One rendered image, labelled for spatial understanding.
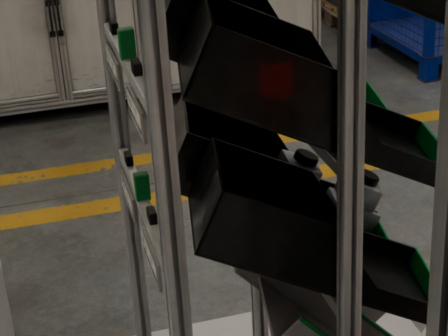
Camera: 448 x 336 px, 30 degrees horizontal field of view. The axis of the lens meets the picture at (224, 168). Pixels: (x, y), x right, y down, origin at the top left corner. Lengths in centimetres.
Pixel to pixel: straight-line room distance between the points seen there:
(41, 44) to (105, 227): 142
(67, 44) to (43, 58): 15
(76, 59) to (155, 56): 405
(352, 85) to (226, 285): 246
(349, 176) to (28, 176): 349
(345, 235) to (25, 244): 287
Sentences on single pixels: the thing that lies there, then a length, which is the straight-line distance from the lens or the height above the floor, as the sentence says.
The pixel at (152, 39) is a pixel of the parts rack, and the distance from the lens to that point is 67.
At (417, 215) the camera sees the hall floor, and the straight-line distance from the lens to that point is 362.
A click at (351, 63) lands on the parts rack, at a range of 72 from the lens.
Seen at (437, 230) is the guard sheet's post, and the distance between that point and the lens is 34.
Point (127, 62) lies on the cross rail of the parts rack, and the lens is 84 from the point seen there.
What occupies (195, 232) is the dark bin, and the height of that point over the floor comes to 131.
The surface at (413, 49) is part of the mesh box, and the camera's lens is 525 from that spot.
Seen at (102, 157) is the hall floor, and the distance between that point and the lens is 428.
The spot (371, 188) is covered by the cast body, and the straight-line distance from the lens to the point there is 104.
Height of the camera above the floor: 172
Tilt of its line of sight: 25 degrees down
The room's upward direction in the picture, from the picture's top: 3 degrees counter-clockwise
